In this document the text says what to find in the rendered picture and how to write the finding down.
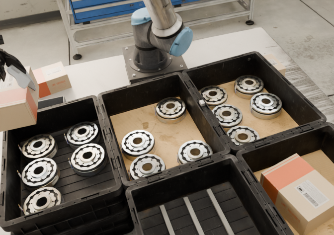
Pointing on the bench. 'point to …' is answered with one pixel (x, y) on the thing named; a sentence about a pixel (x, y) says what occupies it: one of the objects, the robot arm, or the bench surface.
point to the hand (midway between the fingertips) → (7, 94)
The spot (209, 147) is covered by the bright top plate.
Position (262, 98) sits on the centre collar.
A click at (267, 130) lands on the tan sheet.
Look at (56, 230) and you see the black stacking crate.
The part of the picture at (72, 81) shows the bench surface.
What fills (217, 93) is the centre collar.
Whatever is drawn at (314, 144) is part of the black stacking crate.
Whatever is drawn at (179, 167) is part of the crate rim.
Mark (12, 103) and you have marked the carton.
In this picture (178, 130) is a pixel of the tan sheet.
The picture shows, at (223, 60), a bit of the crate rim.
